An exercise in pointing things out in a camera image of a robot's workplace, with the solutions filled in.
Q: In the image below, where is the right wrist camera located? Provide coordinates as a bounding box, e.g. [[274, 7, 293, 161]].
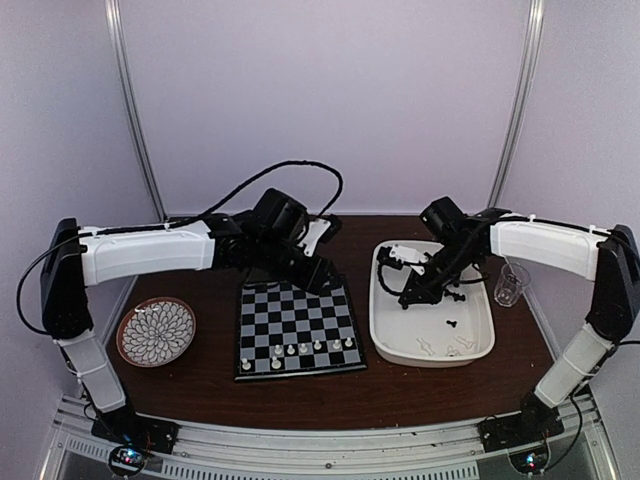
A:
[[376, 244, 431, 275]]

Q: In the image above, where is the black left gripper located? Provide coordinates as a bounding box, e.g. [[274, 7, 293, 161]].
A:
[[255, 234, 345, 296]]

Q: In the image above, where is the clear plastic cup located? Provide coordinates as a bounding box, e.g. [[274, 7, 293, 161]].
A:
[[494, 263, 530, 308]]

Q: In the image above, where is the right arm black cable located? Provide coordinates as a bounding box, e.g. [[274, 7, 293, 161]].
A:
[[375, 262, 406, 296]]

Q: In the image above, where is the right circuit board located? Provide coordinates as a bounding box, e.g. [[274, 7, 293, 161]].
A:
[[509, 446, 550, 476]]

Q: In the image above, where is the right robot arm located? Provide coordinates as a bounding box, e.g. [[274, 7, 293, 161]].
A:
[[398, 197, 639, 442]]

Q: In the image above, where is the left circuit board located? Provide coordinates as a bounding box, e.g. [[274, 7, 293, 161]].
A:
[[108, 446, 148, 476]]

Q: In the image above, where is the black white chessboard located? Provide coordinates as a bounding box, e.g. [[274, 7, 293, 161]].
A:
[[234, 275, 367, 382]]

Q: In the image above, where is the right aluminium frame post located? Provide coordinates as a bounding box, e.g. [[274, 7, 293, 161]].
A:
[[487, 0, 546, 207]]

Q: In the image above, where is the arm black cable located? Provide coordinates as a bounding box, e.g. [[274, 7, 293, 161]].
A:
[[14, 159, 346, 336], [375, 262, 406, 296]]

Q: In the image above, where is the patterned ceramic plate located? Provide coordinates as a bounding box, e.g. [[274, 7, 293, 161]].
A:
[[115, 297, 196, 368]]

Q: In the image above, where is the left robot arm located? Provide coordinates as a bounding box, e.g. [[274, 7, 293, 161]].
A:
[[40, 188, 341, 444]]

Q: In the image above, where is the aluminium front rail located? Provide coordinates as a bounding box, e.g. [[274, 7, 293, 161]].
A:
[[37, 395, 620, 479]]

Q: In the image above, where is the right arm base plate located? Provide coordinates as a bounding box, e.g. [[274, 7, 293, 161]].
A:
[[477, 414, 565, 453]]

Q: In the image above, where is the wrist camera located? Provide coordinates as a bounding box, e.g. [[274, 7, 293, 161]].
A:
[[298, 215, 342, 257], [376, 244, 431, 275]]

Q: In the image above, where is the cluster of white chess pieces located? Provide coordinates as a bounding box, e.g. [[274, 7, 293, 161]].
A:
[[416, 336, 477, 357]]

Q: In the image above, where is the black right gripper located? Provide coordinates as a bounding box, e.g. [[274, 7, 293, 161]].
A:
[[399, 242, 479, 306]]

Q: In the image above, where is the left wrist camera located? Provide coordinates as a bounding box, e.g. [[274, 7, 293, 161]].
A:
[[298, 215, 342, 257]]

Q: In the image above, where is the circuit board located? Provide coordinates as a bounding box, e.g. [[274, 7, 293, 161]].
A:
[[108, 446, 148, 476], [509, 446, 550, 476]]

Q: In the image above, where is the aluminium frame post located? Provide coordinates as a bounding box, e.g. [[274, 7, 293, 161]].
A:
[[103, 0, 169, 224], [487, 0, 546, 207]]

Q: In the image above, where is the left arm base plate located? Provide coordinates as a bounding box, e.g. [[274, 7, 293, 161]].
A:
[[91, 408, 179, 454]]

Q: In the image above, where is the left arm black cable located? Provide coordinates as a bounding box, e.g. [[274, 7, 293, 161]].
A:
[[14, 159, 346, 336]]

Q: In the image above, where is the white plastic tub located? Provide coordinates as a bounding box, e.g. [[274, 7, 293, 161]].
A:
[[369, 240, 495, 368]]

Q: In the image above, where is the left aluminium frame post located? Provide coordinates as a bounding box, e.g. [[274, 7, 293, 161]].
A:
[[103, 0, 169, 224]]

